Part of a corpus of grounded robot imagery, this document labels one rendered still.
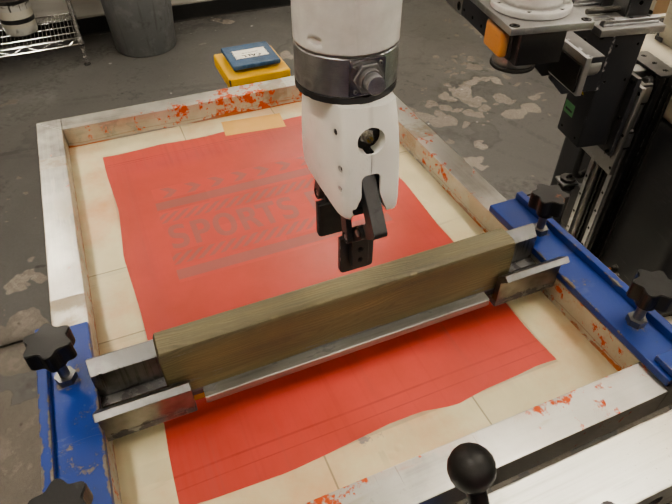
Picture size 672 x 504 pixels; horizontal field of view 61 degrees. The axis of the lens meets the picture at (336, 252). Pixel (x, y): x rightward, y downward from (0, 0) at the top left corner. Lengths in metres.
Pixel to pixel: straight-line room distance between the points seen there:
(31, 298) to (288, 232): 1.58
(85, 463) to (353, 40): 0.41
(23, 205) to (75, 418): 2.17
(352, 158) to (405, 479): 0.28
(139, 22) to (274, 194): 2.94
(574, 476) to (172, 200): 0.63
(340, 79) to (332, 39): 0.03
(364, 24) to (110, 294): 0.49
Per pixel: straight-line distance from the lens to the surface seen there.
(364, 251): 0.49
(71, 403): 0.60
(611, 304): 0.69
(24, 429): 1.91
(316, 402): 0.60
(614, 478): 0.51
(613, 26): 1.34
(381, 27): 0.39
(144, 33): 3.76
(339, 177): 0.43
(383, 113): 0.41
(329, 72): 0.40
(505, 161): 2.76
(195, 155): 0.96
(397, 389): 0.61
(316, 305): 0.54
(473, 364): 0.64
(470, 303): 0.65
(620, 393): 0.63
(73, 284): 0.72
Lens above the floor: 1.46
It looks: 43 degrees down
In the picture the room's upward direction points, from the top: straight up
